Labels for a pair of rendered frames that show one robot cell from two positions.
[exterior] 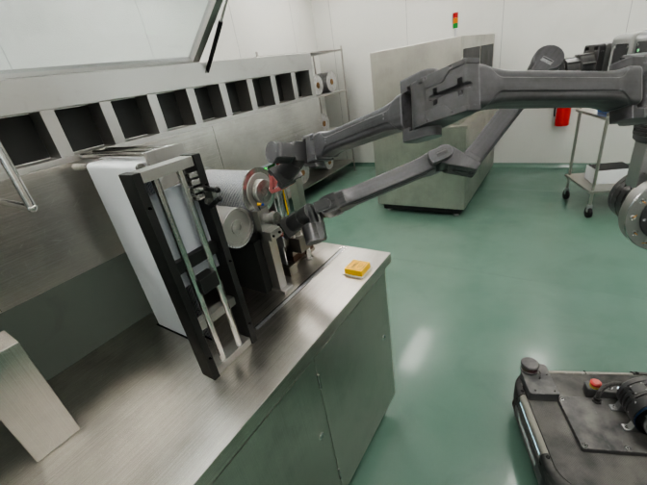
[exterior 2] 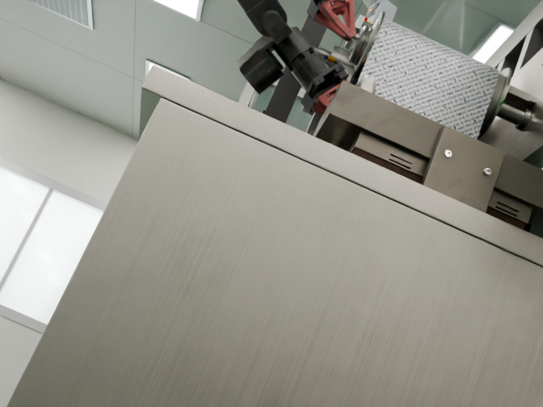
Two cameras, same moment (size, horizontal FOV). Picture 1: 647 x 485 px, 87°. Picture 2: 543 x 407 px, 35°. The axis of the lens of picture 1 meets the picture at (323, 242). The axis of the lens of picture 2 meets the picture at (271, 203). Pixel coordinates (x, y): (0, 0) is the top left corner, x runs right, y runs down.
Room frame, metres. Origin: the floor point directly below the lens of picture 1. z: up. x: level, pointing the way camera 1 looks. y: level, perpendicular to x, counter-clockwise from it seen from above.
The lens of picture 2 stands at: (2.13, -0.76, 0.41)
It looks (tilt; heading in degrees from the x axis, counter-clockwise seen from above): 19 degrees up; 141
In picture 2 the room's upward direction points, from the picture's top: 23 degrees clockwise
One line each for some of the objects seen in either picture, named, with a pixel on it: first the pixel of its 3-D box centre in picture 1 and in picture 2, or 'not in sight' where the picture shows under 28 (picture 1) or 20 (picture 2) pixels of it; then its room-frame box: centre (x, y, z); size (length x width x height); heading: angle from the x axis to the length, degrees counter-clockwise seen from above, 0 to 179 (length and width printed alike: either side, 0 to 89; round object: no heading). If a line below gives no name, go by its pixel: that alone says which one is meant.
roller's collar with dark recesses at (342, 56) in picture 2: not in sight; (341, 64); (0.86, 0.31, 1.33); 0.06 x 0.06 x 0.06; 53
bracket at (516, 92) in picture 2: not in sight; (517, 98); (1.26, 0.41, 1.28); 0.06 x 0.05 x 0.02; 53
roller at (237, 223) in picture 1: (211, 223); not in sight; (1.06, 0.35, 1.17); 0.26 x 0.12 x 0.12; 53
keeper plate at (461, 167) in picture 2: not in sight; (462, 172); (1.40, 0.15, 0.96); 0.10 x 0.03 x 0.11; 53
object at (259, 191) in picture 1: (262, 191); (360, 45); (1.07, 0.16, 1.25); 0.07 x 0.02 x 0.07; 143
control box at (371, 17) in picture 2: not in sight; (375, 20); (0.66, 0.53, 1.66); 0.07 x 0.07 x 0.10; 71
